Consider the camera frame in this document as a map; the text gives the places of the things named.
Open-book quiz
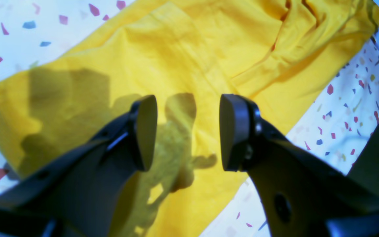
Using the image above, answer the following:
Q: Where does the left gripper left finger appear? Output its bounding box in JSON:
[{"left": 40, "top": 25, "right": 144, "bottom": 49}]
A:
[{"left": 0, "top": 95, "right": 158, "bottom": 237}]

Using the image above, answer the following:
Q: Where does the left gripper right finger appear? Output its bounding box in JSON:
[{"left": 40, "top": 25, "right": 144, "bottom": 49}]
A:
[{"left": 219, "top": 94, "right": 379, "bottom": 237}]

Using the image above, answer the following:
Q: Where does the yellow T-shirt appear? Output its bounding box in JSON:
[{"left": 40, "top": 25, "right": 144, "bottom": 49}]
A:
[{"left": 0, "top": 0, "right": 379, "bottom": 237}]

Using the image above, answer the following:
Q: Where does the terrazzo patterned tablecloth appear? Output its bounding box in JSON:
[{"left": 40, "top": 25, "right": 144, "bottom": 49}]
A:
[{"left": 0, "top": 0, "right": 379, "bottom": 237}]

